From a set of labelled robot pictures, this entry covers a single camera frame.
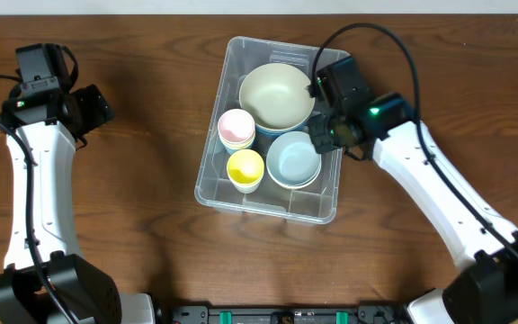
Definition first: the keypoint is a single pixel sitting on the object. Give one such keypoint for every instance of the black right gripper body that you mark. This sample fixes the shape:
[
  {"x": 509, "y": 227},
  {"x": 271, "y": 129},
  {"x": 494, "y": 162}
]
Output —
[{"x": 320, "y": 136}]

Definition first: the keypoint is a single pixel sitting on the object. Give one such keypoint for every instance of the light grey bowl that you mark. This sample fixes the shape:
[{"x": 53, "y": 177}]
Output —
[{"x": 292, "y": 158}]

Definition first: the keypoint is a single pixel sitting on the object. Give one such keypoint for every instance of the cream beige bowl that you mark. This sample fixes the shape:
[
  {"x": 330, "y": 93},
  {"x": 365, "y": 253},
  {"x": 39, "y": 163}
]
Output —
[{"x": 277, "y": 96}]

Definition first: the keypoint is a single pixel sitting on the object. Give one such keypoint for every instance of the yellow cup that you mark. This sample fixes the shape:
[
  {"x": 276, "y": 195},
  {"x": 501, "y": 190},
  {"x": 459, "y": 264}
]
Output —
[
  {"x": 245, "y": 167},
  {"x": 244, "y": 145}
]

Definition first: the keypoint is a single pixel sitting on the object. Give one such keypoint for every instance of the pink cup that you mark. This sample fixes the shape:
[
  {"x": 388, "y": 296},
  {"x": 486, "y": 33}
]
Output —
[{"x": 236, "y": 126}]

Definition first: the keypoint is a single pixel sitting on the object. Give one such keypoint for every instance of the white bowl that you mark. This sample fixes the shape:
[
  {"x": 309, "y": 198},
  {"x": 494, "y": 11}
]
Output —
[{"x": 295, "y": 186}]

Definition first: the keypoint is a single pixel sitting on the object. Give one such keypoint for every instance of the light blue cup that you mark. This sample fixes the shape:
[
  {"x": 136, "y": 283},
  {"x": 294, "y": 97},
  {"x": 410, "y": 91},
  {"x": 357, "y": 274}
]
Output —
[{"x": 230, "y": 150}]

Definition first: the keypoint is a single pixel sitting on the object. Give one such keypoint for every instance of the cream white cup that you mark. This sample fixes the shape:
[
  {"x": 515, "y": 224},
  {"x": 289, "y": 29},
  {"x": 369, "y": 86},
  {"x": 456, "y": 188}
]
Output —
[{"x": 246, "y": 188}]

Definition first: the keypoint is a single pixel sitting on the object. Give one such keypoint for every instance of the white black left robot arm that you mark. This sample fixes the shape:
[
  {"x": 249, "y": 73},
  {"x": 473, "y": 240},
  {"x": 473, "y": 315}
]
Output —
[{"x": 46, "y": 278}]

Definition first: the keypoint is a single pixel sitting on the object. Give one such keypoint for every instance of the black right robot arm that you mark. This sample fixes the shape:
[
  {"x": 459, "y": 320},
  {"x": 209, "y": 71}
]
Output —
[{"x": 483, "y": 244}]

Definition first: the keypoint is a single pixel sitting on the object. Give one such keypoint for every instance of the clear plastic storage container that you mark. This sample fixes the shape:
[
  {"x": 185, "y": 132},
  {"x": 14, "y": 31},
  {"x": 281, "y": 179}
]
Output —
[{"x": 313, "y": 204}]

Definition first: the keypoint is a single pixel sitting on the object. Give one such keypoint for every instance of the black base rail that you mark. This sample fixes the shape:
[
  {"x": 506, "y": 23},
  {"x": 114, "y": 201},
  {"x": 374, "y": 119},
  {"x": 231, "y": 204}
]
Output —
[{"x": 365, "y": 314}]

